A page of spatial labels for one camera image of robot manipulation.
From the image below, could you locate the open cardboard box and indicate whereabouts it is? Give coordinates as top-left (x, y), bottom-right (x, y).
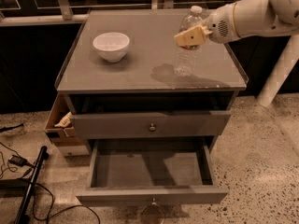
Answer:
top-left (45, 95), bottom-right (89, 157)

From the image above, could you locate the grey drawer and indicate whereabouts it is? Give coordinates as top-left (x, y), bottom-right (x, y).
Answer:
top-left (71, 111), bottom-right (231, 139)
top-left (77, 138), bottom-right (228, 207)

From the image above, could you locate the black pole on floor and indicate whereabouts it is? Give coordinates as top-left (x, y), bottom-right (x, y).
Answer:
top-left (14, 146), bottom-right (49, 224)

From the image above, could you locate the grey middle drawer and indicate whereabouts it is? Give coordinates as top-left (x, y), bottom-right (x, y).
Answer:
top-left (77, 138), bottom-right (228, 207)

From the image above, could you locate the round metal top knob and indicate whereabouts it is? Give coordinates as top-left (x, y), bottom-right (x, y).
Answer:
top-left (149, 123), bottom-right (156, 132)

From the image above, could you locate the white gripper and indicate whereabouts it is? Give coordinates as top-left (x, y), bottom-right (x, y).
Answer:
top-left (174, 3), bottom-right (239, 47)

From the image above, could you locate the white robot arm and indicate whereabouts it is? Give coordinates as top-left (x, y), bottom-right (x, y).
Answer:
top-left (174, 0), bottom-right (299, 47)

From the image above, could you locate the white ceramic bowl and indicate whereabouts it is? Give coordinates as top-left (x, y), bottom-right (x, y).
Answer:
top-left (93, 32), bottom-right (130, 63)

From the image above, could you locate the black power adapter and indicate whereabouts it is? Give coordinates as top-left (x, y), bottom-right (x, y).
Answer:
top-left (8, 155), bottom-right (27, 167)

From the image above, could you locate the grey drawer cabinet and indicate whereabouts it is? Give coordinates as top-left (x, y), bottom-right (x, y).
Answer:
top-left (54, 8), bottom-right (249, 207)

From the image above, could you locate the grey top drawer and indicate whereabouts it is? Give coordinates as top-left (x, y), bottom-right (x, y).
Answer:
top-left (71, 111), bottom-right (231, 139)

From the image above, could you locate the clear plastic water bottle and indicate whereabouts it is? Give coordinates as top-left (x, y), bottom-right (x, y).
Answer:
top-left (174, 6), bottom-right (203, 77)

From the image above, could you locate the white diagonal post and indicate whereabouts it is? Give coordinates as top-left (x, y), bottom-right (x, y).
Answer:
top-left (257, 35), bottom-right (299, 106)

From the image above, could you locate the black floor cable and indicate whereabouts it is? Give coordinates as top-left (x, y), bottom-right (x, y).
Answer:
top-left (0, 140), bottom-right (101, 224)

